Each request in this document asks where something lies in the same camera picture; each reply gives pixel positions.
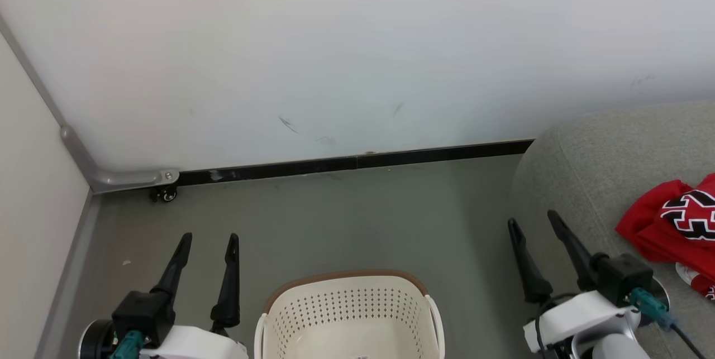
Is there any teal left camera connector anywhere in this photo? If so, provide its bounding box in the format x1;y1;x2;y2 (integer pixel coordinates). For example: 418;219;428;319
110;330;145;359

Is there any teal camera connector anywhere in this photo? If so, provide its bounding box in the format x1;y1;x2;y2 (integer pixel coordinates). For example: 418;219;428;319
628;288;676;331
110;330;145;359

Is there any grey fabric sofa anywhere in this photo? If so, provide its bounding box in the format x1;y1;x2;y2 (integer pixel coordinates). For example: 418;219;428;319
509;101;715;359

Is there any teal right camera connector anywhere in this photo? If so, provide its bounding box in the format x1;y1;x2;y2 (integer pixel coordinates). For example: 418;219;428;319
628;288;676;331

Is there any small black caster wheel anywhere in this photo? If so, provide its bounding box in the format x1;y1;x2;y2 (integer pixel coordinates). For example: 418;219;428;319
149;185;178;203

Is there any cream perforated laundry basket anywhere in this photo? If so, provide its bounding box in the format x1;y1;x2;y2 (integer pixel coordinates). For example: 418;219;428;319
254;270;446;359

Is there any black baseboard strip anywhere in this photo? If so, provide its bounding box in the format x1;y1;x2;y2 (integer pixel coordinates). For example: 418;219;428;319
178;140;535;186

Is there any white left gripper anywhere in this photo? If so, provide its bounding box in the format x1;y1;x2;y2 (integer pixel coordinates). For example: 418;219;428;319
140;232;249;359

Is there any grey metal partition frame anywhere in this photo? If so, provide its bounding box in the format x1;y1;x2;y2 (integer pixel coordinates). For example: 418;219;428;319
0;13;180;193

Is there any red jersey with number 23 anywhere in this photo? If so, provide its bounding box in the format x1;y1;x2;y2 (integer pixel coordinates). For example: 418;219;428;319
616;174;715;281

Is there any black right camera cable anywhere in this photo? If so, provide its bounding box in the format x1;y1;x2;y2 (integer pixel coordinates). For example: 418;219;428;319
668;323;708;359

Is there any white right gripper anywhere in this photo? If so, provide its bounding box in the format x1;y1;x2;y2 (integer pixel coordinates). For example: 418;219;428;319
507;210;640;354

